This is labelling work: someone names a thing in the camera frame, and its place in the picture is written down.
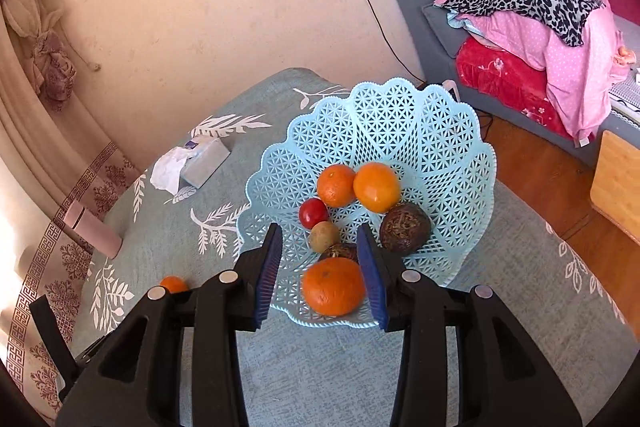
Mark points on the red cherry tomato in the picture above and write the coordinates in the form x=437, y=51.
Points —
x=313, y=213

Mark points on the grey sofa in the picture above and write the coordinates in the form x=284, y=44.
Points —
x=405, y=7

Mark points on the pink thermos bottle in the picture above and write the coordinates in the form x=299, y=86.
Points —
x=92, y=229

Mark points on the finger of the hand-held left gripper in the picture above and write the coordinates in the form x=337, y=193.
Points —
x=55, y=342

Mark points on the beige patterned curtain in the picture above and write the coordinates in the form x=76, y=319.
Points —
x=30, y=157

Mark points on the tan longan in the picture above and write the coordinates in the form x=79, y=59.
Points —
x=323, y=237

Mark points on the dimpled orange mandarin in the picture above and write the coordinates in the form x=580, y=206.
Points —
x=333, y=287
x=336, y=186

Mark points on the light blue lattice basket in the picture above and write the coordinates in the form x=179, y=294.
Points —
x=430, y=147

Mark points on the red floral blanket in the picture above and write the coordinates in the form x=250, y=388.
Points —
x=500, y=77

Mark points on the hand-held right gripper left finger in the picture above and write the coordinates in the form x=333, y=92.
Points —
x=267, y=277

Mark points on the smooth orange mandarin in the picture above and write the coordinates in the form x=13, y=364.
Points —
x=376, y=188
x=174, y=284

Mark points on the wooden cabinet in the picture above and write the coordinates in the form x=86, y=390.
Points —
x=617, y=187

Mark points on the white tissue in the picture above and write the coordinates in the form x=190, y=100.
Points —
x=167, y=169

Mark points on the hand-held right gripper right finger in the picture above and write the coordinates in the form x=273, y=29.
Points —
x=372, y=277

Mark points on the light blue tissue box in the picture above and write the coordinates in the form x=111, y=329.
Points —
x=207, y=162

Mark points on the white patterned cloth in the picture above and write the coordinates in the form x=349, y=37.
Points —
x=625, y=92

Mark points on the dark brown passion fruit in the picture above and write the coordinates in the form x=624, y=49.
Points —
x=340, y=252
x=405, y=228

